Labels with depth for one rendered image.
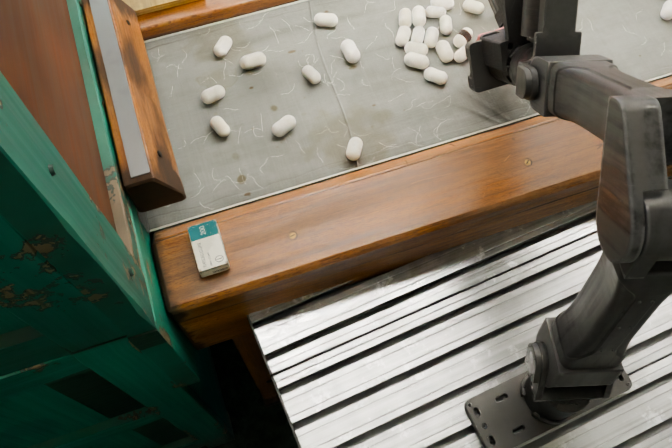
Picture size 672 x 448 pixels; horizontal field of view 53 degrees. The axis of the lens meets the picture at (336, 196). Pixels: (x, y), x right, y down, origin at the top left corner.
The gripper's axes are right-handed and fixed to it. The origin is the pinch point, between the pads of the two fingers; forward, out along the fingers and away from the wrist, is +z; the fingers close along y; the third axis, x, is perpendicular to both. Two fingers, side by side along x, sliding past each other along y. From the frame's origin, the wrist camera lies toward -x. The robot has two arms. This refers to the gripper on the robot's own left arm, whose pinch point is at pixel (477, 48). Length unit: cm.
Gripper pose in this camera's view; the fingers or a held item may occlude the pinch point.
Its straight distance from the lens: 99.8
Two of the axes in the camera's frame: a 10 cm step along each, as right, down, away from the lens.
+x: 2.1, 8.9, 3.9
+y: -9.4, 2.9, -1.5
